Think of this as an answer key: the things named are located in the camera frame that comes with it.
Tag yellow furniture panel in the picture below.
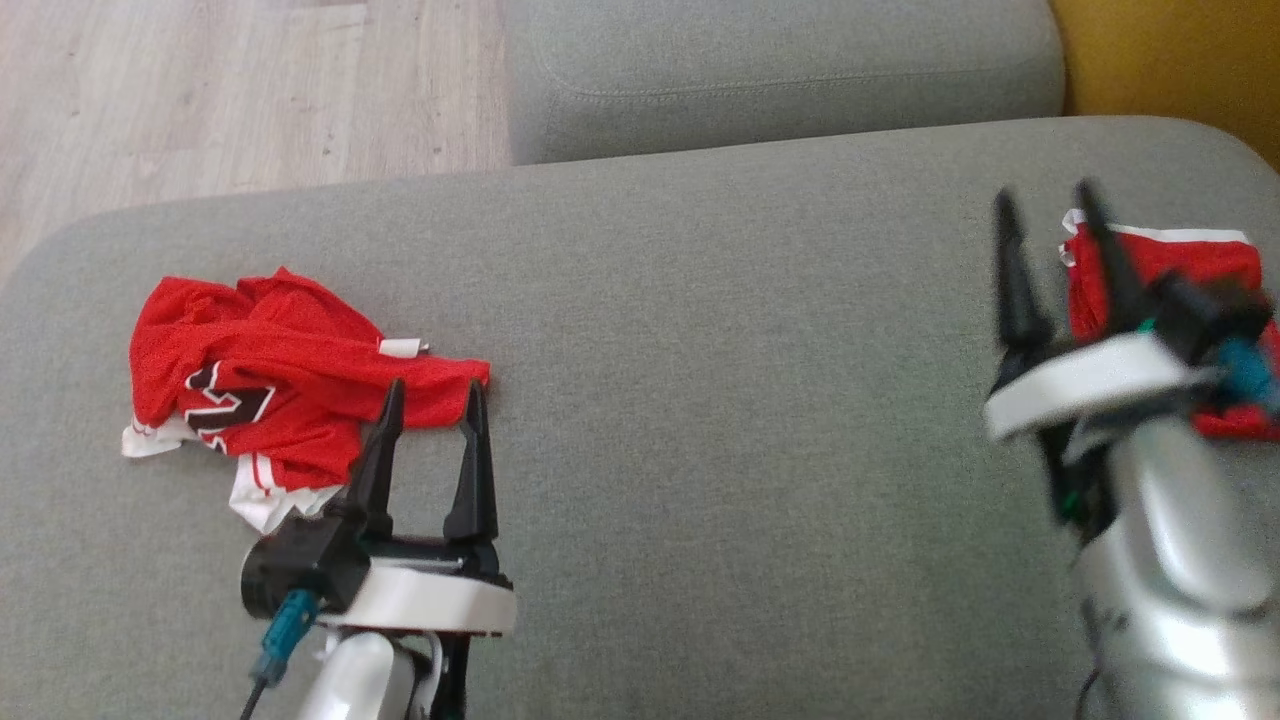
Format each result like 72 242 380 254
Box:
1047 0 1280 173

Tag grey sofa cushion with seam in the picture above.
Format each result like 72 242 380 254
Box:
504 0 1067 167

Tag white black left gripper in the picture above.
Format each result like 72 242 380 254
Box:
325 377 519 641

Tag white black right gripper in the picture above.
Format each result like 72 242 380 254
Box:
982 177 1227 447

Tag red shorts with white stripe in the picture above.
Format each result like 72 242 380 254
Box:
1059 207 1280 442

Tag large grey sofa seat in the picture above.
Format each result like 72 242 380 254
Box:
0 114 1280 720

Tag red jersey with black print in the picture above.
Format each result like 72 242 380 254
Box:
121 266 492 535

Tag left cable with teal plug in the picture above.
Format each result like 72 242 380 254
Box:
237 588 323 720

